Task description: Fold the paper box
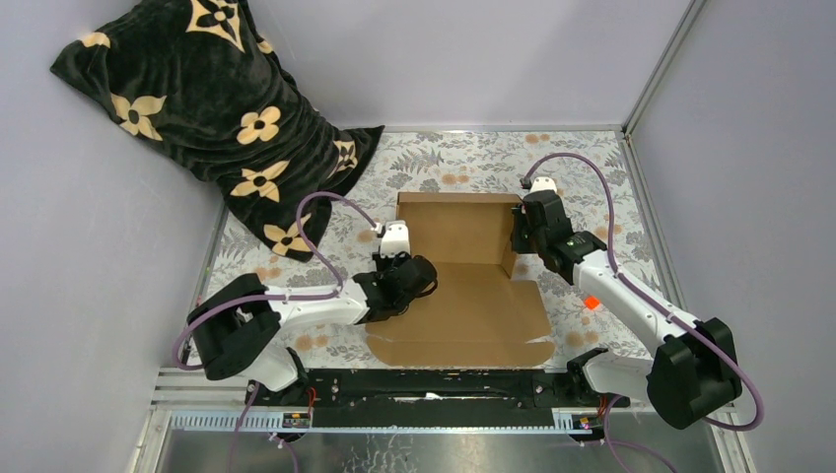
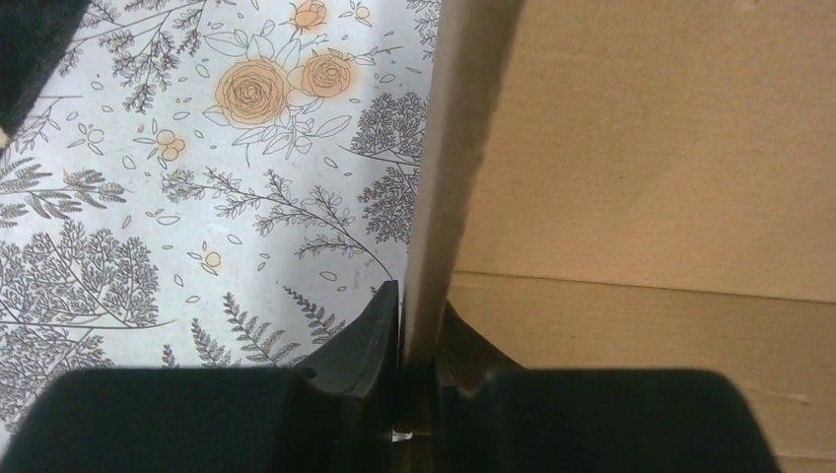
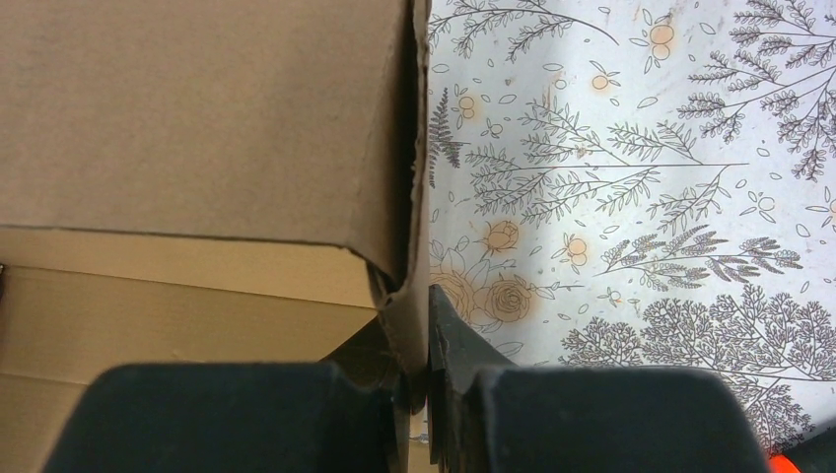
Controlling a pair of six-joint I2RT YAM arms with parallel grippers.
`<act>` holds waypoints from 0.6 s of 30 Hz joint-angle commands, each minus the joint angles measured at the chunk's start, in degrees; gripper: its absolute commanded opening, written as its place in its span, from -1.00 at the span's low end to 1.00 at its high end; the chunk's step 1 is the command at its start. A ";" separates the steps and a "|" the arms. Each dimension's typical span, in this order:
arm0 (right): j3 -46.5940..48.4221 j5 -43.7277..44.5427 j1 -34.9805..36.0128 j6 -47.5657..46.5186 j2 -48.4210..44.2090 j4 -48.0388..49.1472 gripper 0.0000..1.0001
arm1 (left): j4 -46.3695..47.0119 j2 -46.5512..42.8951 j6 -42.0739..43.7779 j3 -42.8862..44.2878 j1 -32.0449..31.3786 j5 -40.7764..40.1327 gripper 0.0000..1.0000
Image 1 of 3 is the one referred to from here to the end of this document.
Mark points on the aluminium frame rail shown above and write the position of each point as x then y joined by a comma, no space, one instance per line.
195,425

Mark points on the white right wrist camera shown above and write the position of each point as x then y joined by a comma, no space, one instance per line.
543,183

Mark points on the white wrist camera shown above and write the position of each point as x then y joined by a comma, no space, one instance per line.
543,183
393,238

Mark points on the brown cardboard box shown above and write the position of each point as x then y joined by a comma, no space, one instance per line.
479,316

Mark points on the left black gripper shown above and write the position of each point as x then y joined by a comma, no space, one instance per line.
380,262

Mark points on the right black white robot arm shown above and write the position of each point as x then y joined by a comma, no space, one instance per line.
689,374

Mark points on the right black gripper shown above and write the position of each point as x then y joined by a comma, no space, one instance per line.
520,219

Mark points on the black floral plush blanket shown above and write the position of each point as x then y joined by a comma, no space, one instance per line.
196,82

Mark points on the floral patterned table mat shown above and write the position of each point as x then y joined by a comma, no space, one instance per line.
491,162

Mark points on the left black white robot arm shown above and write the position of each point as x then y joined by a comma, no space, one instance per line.
235,331

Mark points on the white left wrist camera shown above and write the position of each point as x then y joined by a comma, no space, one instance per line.
393,238

